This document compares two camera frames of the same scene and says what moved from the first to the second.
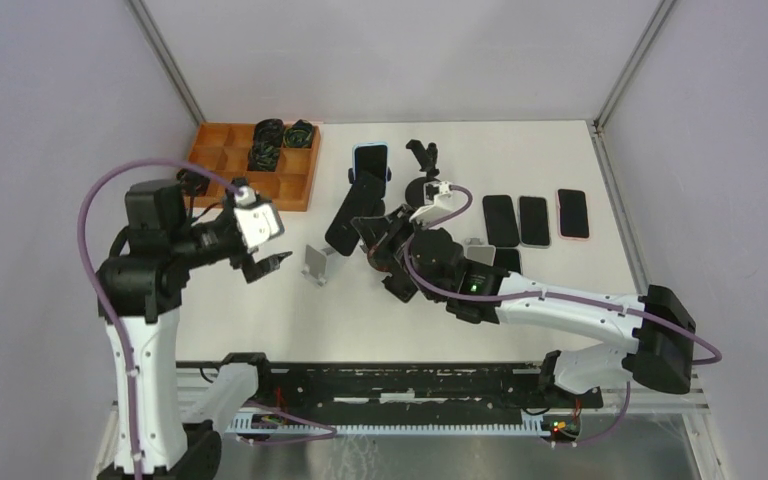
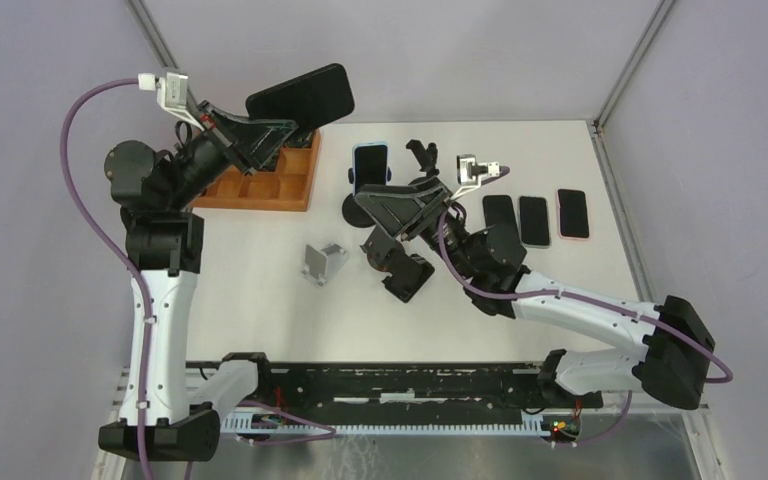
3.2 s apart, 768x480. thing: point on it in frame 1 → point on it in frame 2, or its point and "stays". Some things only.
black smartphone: x=501 y=226 stays
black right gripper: x=380 y=233 → x=406 y=211
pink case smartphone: x=573 y=214 stays
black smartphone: x=534 y=221 stays
